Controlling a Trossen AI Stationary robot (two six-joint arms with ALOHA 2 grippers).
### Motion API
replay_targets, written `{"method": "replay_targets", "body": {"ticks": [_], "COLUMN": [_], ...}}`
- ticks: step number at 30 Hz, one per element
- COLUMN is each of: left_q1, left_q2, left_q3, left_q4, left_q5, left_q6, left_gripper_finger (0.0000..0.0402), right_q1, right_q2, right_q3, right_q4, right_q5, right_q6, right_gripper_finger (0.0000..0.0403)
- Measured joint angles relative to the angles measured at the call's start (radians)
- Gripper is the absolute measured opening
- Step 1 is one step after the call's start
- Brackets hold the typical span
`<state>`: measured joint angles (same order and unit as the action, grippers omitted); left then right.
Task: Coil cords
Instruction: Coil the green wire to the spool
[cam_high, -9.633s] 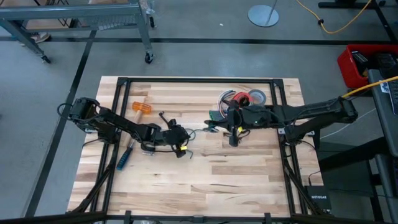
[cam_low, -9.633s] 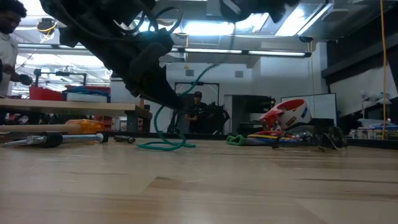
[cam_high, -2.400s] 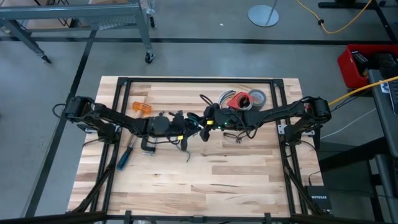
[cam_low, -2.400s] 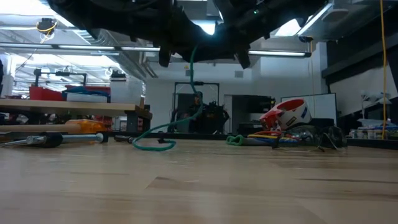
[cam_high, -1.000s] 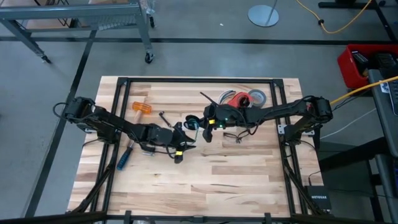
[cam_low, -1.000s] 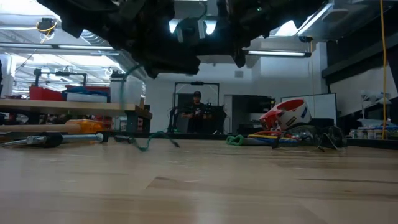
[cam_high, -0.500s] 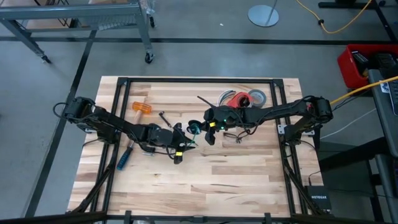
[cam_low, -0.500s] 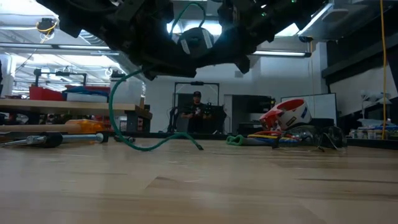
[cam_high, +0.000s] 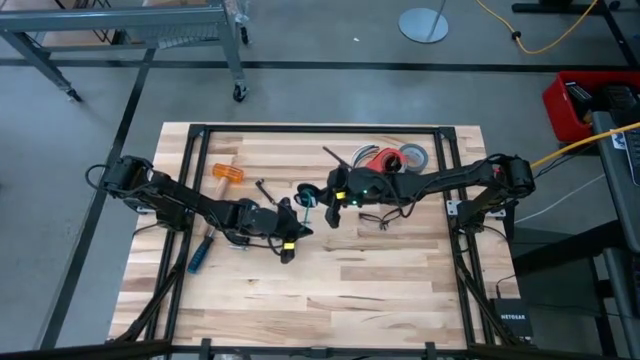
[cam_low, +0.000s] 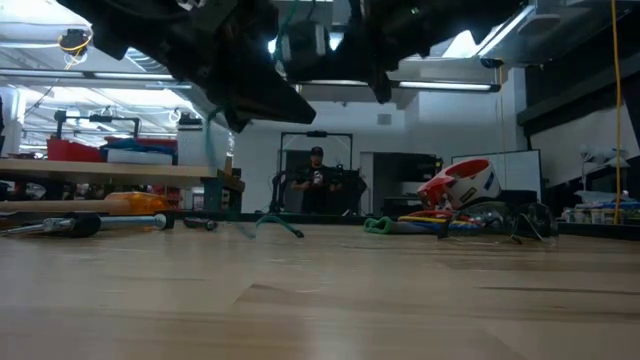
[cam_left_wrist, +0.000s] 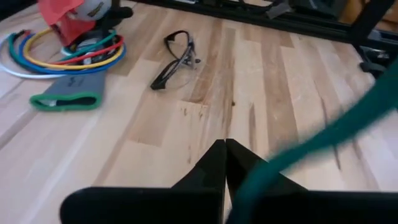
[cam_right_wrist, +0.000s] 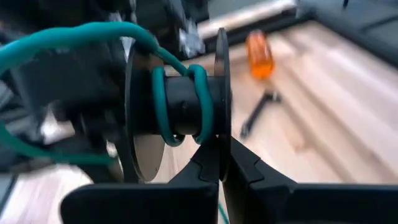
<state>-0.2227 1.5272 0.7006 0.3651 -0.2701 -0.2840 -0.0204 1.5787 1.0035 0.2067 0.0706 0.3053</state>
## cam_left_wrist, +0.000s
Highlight red tape dispenser with roll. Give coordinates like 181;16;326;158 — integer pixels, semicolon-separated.
37;0;113;47

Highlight black-framed safety glasses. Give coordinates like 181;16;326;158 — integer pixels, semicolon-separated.
150;30;201;91

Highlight grey pouch with green trim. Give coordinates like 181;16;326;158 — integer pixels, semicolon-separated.
29;71;107;112

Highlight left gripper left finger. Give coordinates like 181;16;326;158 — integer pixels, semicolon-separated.
60;139;227;224

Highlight blue wire loop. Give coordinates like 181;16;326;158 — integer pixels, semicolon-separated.
17;32;127;76

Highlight black aluminium table frame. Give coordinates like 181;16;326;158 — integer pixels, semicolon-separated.
133;0;398;77

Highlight white wire loop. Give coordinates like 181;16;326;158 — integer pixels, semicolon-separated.
0;34;65;80

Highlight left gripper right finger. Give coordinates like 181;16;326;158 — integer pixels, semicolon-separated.
225;138;398;224

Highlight yellow wire loop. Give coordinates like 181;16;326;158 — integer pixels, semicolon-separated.
23;27;125;71

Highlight red wire loop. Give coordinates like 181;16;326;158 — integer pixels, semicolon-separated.
51;34;125;66

